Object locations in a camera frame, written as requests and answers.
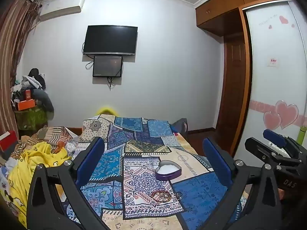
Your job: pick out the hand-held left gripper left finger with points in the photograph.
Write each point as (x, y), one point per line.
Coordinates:
(92, 159)

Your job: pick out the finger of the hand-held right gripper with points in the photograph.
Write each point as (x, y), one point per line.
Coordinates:
(261, 149)
(274, 136)

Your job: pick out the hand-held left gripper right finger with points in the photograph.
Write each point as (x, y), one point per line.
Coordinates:
(215, 163)

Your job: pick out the purple heart-shaped tin box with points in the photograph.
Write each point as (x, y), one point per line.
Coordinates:
(168, 170)

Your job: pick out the green bottle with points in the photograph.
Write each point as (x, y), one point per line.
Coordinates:
(301, 134)

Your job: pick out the orange striped cloth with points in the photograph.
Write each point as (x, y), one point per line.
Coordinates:
(51, 136)

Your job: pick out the yellow pillow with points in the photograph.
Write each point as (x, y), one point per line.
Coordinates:
(105, 110)

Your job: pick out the dark blue bag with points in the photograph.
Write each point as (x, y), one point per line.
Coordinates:
(179, 125)

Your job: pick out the patchwork printed bedspread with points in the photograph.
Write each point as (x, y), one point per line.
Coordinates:
(153, 163)

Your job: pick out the brown wooden door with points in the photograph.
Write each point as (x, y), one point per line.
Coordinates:
(231, 88)

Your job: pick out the yellow cartoon blanket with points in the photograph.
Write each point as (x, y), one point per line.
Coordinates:
(26, 172)

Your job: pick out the green cloth-covered table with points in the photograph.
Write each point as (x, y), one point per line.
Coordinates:
(31, 119)

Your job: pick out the red box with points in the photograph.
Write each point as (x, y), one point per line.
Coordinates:
(8, 141)

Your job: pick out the orange box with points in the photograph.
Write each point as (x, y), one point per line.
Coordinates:
(25, 105)

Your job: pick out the pile of clothes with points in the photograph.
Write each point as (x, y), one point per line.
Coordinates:
(33, 86)

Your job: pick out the brown striped curtain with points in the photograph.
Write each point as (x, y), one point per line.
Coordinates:
(10, 60)

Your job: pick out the wooden wardrobe cabinet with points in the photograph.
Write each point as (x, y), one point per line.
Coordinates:
(230, 4)

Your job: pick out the white air conditioner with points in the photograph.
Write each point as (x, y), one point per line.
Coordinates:
(61, 8)

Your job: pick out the small black wall monitor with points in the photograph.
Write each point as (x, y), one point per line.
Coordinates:
(107, 66)

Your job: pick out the black wall television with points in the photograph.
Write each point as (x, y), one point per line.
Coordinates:
(110, 40)

